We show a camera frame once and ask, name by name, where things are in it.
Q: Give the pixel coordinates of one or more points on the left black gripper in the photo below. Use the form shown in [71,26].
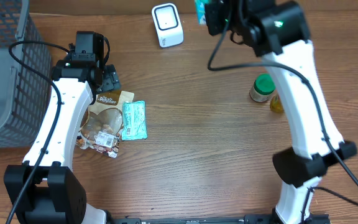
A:
[112,79]

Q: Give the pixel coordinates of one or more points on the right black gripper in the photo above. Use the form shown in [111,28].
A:
[213,18]

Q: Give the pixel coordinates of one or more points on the small teal white packet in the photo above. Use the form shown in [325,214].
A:
[200,10]

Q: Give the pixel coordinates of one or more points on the teal white snack packet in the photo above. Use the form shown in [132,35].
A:
[134,119]

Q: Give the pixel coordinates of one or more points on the brown snack packet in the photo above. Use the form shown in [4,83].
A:
[102,124]

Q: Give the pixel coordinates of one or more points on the green lid white jar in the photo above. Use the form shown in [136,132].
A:
[262,88]

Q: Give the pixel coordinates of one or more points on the yellow liquid bottle silver cap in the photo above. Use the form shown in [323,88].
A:
[276,105]

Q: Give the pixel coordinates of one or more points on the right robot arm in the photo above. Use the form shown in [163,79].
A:
[280,37]

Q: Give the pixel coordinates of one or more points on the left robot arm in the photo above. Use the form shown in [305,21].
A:
[44,189]

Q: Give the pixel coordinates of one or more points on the white barcode scanner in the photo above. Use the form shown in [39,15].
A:
[167,25]

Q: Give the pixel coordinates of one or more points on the grey plastic mesh basket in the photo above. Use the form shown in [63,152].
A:
[23,94]

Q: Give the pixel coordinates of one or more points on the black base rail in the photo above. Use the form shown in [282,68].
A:
[247,219]

